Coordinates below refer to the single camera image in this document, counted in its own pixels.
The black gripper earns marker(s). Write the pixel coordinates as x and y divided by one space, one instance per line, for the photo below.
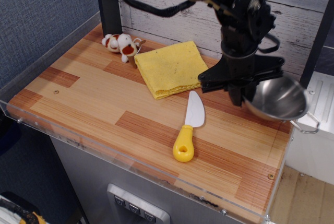
239 72

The stainless steel colander bowl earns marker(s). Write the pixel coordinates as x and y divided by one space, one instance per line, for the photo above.
280 99

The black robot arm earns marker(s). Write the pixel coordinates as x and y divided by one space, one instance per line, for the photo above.
245 43

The folded yellow cloth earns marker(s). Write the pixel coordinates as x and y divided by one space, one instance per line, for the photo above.
171 69

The white side cabinet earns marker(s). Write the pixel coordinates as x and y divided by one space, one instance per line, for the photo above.
312 154

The clear acrylic table guard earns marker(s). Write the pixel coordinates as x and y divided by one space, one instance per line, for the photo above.
88 98

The white brown plush dog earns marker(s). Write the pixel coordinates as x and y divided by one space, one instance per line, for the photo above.
123 44

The grey cabinet with dispenser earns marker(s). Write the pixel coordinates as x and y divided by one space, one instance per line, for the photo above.
109 193

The yellow object bottom left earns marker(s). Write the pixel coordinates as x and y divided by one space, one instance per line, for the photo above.
37 219

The yellow handled toy knife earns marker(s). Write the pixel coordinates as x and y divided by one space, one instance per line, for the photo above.
183 148

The black right frame post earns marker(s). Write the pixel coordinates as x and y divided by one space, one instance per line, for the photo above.
318 44

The black frame post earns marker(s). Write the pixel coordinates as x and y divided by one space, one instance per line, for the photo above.
110 16
318 44

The black left frame post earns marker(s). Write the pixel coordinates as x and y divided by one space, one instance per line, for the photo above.
110 16

